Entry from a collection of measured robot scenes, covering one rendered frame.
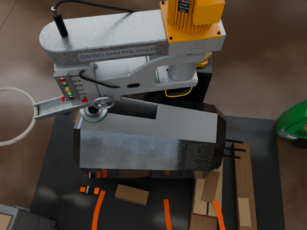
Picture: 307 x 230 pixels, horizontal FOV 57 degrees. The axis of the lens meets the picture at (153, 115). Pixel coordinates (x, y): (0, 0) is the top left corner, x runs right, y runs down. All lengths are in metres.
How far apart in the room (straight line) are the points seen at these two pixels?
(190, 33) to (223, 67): 2.11
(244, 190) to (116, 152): 1.33
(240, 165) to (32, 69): 2.61
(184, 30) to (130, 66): 0.44
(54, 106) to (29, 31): 2.02
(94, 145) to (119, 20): 1.06
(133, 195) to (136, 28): 1.67
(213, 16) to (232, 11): 2.87
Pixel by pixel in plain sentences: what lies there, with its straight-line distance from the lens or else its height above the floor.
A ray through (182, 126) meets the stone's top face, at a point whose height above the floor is 0.83.
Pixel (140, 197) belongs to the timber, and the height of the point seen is 0.14.
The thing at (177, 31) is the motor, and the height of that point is 1.72.
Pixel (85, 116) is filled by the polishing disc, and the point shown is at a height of 0.86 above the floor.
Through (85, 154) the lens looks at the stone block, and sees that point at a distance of 2.33.
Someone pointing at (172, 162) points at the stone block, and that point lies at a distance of 2.26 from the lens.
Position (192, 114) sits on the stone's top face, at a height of 0.83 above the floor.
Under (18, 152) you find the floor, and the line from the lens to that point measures 3.30.
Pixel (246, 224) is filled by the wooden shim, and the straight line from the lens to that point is 2.89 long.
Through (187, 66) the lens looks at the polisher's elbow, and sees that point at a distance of 1.78.
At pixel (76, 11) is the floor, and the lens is 4.20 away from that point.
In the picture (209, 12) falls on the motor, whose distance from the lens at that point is 1.36.
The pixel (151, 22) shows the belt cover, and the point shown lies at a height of 1.70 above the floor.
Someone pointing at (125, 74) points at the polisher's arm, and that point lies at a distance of 1.75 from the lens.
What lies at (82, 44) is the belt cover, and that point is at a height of 1.70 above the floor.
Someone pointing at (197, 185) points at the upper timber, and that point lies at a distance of 2.74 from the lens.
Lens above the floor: 2.85
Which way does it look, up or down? 64 degrees down
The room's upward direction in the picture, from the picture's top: 1 degrees clockwise
